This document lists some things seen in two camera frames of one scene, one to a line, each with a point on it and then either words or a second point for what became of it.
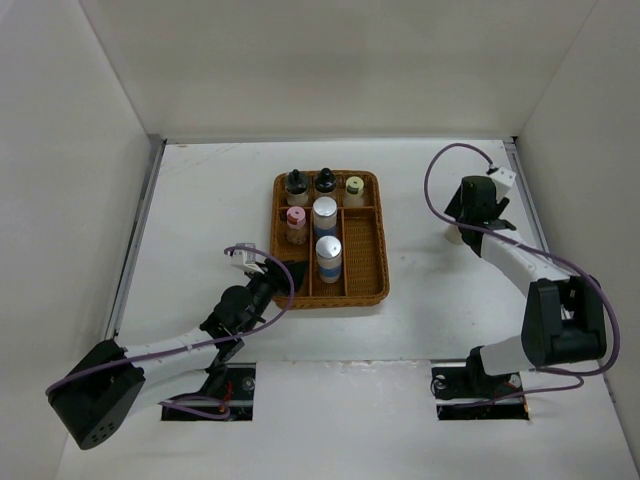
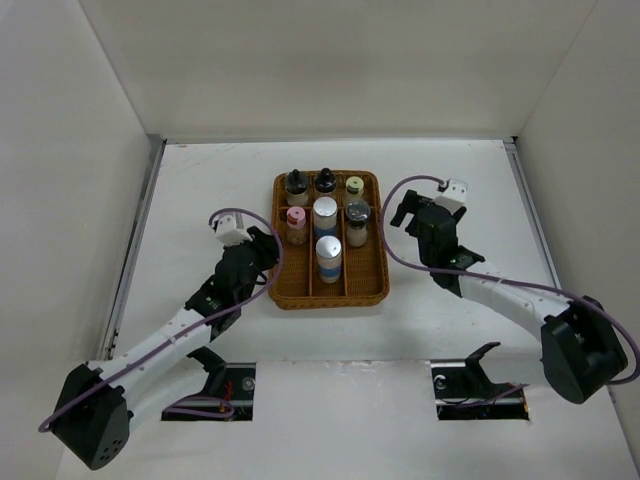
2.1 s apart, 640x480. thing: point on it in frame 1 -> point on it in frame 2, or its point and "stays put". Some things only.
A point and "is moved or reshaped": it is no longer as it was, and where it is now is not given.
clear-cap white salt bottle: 453,234 is moved or reshaped
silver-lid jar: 329,254 stays put
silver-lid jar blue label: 324,209 stays put
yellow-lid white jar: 354,191 stays put
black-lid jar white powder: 296,188 stays put
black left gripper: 273,277 -> 266,246
